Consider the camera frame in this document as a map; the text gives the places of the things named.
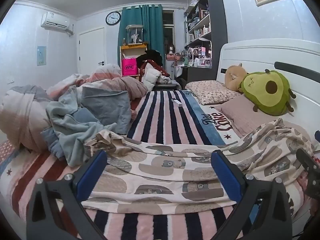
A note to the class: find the clear display case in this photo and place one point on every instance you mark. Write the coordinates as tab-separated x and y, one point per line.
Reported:
134	35

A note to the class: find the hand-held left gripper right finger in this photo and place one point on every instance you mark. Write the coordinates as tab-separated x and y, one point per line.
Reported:
225	175

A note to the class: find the white door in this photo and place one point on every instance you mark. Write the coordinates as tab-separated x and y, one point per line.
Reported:
91	50

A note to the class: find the dark bookshelf with items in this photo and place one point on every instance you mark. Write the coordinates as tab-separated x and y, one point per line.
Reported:
216	30

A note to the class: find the floral pillow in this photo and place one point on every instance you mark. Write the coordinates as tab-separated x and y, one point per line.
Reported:
210	91

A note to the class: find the pink and white duvet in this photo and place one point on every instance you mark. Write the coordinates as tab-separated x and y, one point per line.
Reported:
22	115

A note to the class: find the white bed headboard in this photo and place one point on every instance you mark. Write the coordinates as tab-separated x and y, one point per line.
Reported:
255	55

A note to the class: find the brown plush toy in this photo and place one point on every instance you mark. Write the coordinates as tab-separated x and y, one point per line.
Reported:
233	78

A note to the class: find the small white box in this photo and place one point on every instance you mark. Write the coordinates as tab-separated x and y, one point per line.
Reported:
176	102

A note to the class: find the bear print pants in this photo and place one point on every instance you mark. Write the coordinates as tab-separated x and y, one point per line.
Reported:
162	177

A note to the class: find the window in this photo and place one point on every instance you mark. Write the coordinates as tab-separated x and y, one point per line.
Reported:
168	22

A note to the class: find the yellow storage shelf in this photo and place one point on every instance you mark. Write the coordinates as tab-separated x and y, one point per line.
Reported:
132	47

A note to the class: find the green avocado plush toy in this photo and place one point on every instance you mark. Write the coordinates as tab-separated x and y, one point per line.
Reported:
260	97

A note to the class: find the pink pillow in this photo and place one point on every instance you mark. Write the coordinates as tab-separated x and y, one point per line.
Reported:
237	115

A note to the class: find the round wall clock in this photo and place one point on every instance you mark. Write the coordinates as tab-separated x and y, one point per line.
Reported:
113	18

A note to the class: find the light blue garment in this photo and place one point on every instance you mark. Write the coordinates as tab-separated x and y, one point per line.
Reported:
70	130

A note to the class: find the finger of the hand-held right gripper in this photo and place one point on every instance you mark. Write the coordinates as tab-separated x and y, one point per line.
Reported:
307	162

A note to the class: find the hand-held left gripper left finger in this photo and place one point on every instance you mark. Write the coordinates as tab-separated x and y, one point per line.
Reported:
92	173

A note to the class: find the small blue wall poster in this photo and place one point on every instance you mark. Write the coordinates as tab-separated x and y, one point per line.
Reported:
41	55

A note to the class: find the black garment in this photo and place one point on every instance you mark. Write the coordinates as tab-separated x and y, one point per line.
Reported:
152	56

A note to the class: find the grey-blue garment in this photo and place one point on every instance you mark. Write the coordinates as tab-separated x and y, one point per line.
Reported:
105	105

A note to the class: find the striped plush blanket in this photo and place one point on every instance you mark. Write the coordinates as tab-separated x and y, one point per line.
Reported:
162	120

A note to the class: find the mannequin head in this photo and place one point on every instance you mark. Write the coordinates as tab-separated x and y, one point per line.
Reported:
171	49

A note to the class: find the white air conditioner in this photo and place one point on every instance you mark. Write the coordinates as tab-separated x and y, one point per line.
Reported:
55	21

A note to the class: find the teal curtain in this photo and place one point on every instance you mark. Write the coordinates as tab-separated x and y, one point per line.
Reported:
150	22

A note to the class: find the red and white jacket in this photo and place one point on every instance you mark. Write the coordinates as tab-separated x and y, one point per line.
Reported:
152	75

